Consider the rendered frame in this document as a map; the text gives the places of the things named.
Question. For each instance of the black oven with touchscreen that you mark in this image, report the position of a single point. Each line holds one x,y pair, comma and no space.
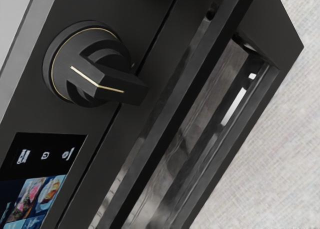
140,144

